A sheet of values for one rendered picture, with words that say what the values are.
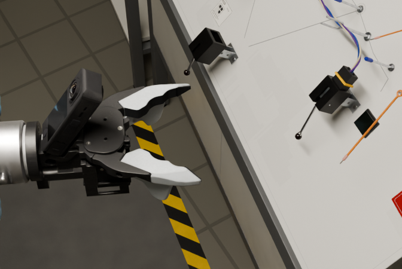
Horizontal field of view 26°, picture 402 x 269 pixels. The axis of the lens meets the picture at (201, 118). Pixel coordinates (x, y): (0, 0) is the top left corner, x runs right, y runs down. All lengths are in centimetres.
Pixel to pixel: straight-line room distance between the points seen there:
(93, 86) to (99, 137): 8
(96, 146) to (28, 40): 222
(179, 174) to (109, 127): 11
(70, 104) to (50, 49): 220
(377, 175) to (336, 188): 9
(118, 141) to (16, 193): 186
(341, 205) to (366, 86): 23
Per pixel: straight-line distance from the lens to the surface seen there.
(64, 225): 277
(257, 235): 214
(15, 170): 103
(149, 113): 109
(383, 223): 163
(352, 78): 161
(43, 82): 308
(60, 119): 100
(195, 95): 231
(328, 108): 164
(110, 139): 101
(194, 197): 279
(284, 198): 177
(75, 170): 106
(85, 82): 96
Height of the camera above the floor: 244
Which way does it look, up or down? 56 degrees down
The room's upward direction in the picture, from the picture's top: straight up
